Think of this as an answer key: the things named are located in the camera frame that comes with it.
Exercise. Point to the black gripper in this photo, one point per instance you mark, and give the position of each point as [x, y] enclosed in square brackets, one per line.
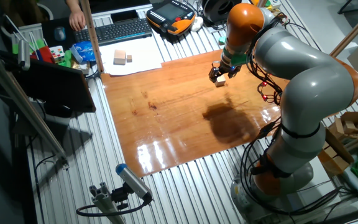
[227, 68]

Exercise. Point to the grey square block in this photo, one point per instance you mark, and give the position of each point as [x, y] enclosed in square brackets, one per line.
[220, 81]

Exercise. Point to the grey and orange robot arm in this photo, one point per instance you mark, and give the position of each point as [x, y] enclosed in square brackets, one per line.
[315, 84]

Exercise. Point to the person's bare forearm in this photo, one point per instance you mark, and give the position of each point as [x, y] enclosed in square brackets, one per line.
[73, 4]

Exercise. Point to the tiny tan wooden block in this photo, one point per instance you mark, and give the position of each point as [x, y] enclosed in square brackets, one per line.
[129, 58]

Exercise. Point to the large tan wooden block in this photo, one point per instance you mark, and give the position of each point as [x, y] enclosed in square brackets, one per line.
[119, 57]

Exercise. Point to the person's bare hand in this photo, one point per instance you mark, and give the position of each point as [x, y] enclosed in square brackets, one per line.
[77, 20]

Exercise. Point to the small teal object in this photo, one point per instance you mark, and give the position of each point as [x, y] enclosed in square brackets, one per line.
[222, 40]

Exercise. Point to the white rounded object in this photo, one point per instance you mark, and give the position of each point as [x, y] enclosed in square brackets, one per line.
[197, 24]

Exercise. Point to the black filament spool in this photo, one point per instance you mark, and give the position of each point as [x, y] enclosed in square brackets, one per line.
[216, 11]

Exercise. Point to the glossy brown wooden board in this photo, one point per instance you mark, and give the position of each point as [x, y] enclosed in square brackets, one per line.
[166, 118]

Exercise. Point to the orange and black teach pendant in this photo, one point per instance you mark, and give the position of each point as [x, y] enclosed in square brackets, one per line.
[169, 14]

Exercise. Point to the white paper sheet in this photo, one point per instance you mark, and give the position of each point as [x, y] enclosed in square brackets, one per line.
[145, 53]

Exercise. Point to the black computer keyboard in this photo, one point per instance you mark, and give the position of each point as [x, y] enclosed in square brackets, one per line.
[117, 31]

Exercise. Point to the open cardboard box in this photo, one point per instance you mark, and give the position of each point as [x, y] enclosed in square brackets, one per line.
[334, 155]

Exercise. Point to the blue tissue packet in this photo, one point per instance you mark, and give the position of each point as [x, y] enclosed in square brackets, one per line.
[84, 51]

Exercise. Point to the black chair base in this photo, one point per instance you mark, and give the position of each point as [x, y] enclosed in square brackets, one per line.
[353, 6]

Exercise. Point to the black flat monitor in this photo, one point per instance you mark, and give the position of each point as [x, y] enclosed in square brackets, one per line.
[57, 87]

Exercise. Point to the white sided puzzle cube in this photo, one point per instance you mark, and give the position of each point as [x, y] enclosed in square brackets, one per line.
[57, 53]

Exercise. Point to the dark computer mouse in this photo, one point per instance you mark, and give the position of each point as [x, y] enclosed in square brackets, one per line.
[60, 33]

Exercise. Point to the white paper roll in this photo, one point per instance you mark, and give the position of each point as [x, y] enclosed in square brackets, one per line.
[356, 183]

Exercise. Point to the grey aluminium profile stub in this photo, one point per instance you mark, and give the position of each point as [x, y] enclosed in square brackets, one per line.
[104, 202]

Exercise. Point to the black mouse pad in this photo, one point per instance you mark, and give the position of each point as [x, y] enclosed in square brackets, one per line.
[50, 37]

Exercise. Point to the red box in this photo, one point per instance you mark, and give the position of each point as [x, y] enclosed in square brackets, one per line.
[45, 54]

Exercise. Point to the green box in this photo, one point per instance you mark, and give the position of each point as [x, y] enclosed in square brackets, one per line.
[39, 45]

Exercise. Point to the white thin sticks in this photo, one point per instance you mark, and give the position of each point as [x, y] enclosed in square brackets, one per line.
[20, 32]

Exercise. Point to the silver metal post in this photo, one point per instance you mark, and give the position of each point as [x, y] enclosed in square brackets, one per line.
[262, 3]

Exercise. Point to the silver camera with blue cap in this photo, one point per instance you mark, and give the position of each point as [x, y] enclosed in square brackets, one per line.
[134, 182]

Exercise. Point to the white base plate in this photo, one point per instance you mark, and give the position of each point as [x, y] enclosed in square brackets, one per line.
[322, 183]

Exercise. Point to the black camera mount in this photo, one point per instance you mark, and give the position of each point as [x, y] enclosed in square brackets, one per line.
[120, 194]

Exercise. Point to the long aluminium frame bar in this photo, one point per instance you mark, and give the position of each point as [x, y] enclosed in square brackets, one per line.
[26, 105]

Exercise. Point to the small silver camera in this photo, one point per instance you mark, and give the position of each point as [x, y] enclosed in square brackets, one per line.
[23, 54]

